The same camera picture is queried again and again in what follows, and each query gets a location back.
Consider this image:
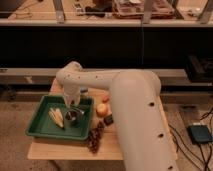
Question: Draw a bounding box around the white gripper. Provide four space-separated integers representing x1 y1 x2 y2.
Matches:
63 88 80 107

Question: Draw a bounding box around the silver fork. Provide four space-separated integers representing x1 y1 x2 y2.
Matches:
71 107 85 115

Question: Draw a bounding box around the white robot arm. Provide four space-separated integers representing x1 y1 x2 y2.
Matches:
56 61 179 171

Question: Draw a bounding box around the small metal cup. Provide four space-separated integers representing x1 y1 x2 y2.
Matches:
65 110 78 126

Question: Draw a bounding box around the orange carrot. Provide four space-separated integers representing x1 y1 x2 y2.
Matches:
102 96 109 103

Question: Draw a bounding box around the yellow orange apple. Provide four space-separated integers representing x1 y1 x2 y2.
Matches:
96 103 108 117

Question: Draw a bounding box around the wooden table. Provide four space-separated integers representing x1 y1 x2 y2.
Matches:
27 79 178 161

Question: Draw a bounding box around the green plastic tray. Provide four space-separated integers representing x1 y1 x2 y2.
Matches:
26 95 94 141

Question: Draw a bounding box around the black rectangular block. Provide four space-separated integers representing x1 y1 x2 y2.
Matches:
103 115 113 126

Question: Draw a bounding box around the dark grape bunch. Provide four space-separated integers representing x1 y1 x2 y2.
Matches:
86 121 105 154

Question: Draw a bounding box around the black foot pedal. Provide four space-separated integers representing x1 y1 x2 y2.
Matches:
187 125 212 144

